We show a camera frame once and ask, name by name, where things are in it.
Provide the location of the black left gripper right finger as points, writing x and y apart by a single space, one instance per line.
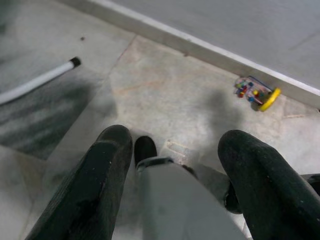
265 185

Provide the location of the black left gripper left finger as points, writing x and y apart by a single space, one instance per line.
92 180

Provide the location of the black robot foot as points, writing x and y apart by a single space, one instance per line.
145 148

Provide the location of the grey robot leg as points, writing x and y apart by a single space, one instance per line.
175 205

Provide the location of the colourful bead maze toy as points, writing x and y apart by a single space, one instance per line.
265 96

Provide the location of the white pipe with black cap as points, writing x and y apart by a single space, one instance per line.
37 81

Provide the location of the white baseboard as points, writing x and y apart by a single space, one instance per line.
200 46

